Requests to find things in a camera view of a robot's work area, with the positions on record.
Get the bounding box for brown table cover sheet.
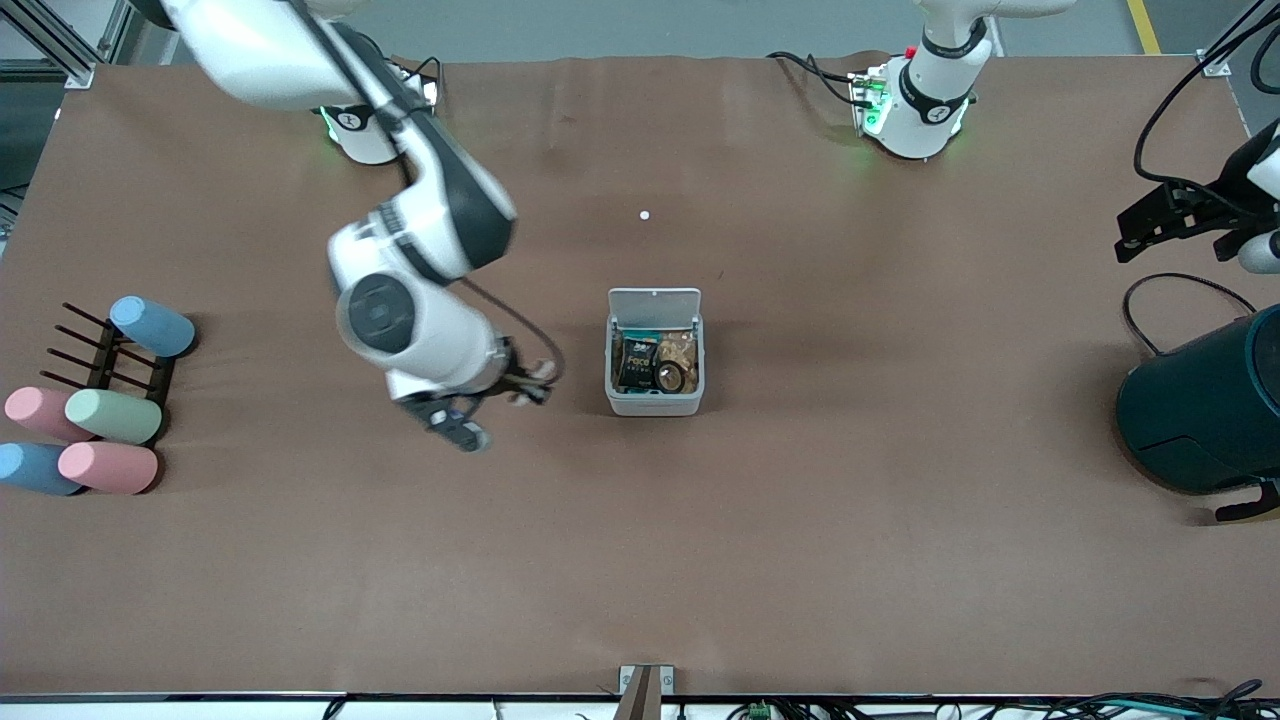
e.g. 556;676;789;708
0;52;1280;698

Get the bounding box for mint green plastic cup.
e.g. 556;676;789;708
65;389;163;445

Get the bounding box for black base power cable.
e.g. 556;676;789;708
768;50;863;107

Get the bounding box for tangled black cables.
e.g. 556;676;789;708
1040;678;1280;720

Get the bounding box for thin black looped cable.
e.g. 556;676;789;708
1122;272;1257;357

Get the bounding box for brown snack bag trash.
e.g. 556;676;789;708
660;330;699;393

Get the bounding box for dark wooden cup rack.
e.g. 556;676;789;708
40;302;179;441

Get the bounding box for pink plastic cup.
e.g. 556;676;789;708
58;441;159;495
4;387;93;442

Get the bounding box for light blue plastic cup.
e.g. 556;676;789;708
109;296;197;358
0;443;83;497

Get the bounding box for aluminium frame profile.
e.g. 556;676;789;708
1195;0;1280;79
0;0;136;91

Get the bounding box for small white lidded bin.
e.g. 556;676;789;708
605;287;706;418

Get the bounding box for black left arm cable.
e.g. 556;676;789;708
1133;0;1280;201

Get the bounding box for dark teal cylindrical bin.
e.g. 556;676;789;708
1117;303;1280;524

